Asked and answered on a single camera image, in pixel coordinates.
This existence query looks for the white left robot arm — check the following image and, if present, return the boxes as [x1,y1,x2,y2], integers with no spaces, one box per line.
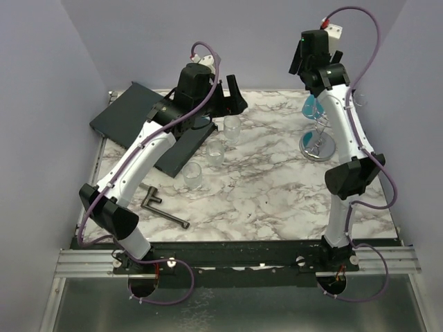
[79,63,248,273]

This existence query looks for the blue wine glass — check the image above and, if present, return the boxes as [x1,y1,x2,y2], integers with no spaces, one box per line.
[302,95,329,147]

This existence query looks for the dark grey flat box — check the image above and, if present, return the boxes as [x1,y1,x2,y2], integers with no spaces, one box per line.
[90,82,218,178]

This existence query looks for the chrome wine glass rack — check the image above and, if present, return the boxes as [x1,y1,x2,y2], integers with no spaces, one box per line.
[298,93,368,163]

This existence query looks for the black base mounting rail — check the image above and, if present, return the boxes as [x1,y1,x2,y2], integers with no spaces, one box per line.
[114,238,361,290]

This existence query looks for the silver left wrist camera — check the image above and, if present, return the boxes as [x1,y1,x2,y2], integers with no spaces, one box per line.
[190,53,221,75]

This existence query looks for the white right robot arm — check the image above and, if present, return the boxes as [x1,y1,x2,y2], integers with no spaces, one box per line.
[289,29,386,271]

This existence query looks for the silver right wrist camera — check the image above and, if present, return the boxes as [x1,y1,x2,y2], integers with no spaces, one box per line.
[320,18,343,55]

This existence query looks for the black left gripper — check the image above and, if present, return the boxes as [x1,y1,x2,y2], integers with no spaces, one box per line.
[193,74,246,118]

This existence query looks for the aluminium extrusion frame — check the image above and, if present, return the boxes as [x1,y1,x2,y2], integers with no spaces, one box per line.
[37,90,156,332]

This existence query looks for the clear ribbed wine glass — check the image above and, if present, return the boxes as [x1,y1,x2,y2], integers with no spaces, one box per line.
[206,140,224,168]

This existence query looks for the dark metal T-handle tool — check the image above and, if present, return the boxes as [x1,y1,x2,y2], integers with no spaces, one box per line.
[139,183,190,230]

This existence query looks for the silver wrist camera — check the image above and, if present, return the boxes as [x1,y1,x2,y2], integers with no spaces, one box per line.
[320,18,343,55]
[190,53,221,75]

